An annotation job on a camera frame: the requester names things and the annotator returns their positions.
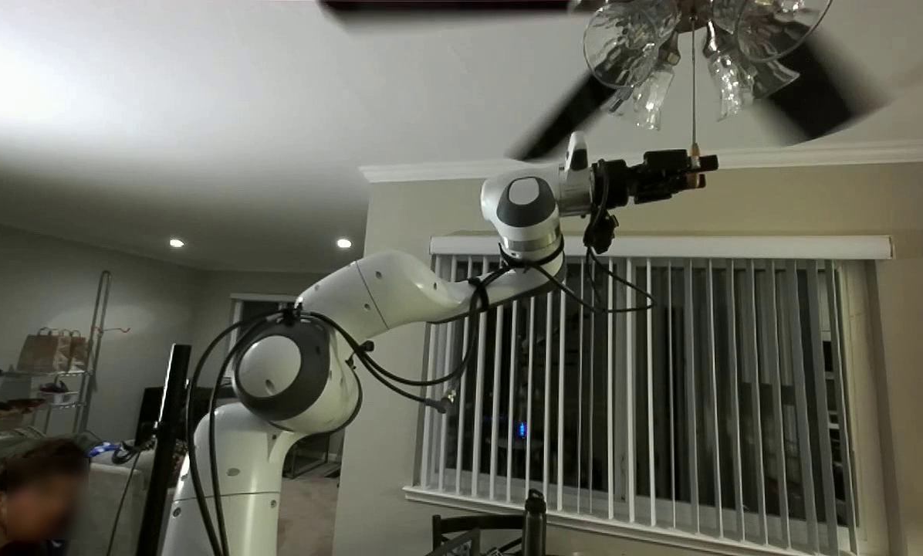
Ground black chair back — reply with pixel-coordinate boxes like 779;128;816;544
425;489;545;556

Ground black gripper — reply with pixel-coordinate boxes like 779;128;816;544
594;151;719;210

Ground ceiling fan with glass lights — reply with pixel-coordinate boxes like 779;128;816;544
318;0;923;160

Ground person in background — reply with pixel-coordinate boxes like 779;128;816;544
0;435;90;556

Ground metal storage shelf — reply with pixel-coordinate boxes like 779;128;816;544
0;268;113;439

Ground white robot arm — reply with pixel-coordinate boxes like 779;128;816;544
156;148;719;556

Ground white vertical window blinds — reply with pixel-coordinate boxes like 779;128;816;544
411;238;889;556

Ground ceiling fan pull chain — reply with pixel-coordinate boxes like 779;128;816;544
686;29;702;160

